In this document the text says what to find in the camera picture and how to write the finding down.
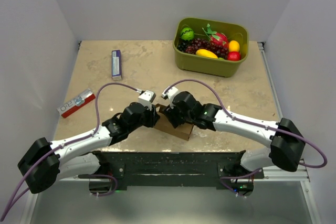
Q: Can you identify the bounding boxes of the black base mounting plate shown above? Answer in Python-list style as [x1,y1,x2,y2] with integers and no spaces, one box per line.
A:
[79,151,253,191]

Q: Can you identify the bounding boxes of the green toy fruit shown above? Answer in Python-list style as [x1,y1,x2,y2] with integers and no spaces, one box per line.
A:
[180,27,195,41]

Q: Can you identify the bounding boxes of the purple toothpaste box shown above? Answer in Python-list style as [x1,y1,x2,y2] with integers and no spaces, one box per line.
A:
[111,50,122,81]

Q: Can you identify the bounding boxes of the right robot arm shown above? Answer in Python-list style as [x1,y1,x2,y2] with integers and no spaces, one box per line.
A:
[162,88,305,178]

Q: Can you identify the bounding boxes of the yellow toy mango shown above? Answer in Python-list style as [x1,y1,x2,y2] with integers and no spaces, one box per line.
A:
[196,49,218,59]

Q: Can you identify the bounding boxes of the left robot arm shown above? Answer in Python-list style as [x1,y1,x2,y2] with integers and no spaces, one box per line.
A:
[18,102,160,194]

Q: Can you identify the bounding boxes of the dark red toy grapes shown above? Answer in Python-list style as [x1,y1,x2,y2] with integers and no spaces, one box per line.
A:
[185,38,229,59]

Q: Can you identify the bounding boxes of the red white toothpaste box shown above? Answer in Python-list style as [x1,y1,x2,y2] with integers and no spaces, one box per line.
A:
[57,89,96,118]

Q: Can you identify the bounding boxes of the orange toy fruit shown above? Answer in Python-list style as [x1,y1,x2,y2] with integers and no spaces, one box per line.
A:
[228,40,240,52]

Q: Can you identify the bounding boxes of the green plastic bin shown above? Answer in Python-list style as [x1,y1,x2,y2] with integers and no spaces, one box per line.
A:
[173,17,249,77]

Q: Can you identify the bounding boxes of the brown cardboard paper box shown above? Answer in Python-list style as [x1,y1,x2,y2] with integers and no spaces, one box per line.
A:
[154,103,194,141]

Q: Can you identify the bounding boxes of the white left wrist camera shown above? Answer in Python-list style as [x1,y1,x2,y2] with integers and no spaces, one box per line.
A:
[138,90,156,111]

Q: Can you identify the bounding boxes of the dark blue toy grapes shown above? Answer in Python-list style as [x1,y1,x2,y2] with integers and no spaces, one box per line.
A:
[176,40,191,52]

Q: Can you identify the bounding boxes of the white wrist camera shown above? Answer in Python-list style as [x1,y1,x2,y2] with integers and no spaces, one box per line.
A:
[161,87,180,107]
[138,90,156,111]

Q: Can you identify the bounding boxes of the pink toy dragon fruit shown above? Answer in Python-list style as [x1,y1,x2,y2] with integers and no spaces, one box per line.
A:
[202,24,229,49]

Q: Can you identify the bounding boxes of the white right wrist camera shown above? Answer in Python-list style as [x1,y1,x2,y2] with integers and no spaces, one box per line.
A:
[161,87,180,107]

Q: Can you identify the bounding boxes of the aluminium frame rail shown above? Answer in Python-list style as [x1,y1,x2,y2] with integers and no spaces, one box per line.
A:
[257,42,283,120]

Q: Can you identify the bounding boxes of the red toy apple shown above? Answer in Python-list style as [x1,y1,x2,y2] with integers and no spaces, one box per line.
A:
[227,51,241,61]

